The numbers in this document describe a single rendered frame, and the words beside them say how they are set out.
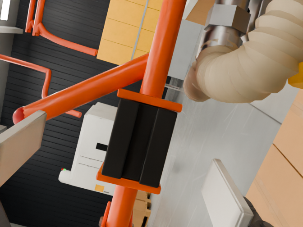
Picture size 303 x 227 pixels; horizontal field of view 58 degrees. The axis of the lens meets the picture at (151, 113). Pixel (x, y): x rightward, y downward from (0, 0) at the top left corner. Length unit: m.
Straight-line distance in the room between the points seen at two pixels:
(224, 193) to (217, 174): 0.02
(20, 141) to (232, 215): 0.13
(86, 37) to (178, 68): 4.61
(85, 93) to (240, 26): 0.16
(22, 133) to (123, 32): 7.43
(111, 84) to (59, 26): 11.05
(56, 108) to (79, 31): 10.83
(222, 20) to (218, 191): 0.16
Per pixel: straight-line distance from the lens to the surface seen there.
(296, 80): 0.25
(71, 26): 11.22
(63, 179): 9.12
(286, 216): 1.21
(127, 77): 0.27
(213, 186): 0.20
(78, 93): 0.27
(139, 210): 7.30
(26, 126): 0.19
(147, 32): 7.56
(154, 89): 0.25
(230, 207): 0.17
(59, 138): 12.13
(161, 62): 0.25
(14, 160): 0.18
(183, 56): 7.68
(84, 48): 8.03
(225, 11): 0.29
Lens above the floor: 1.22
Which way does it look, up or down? 5 degrees down
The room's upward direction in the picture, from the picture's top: 74 degrees counter-clockwise
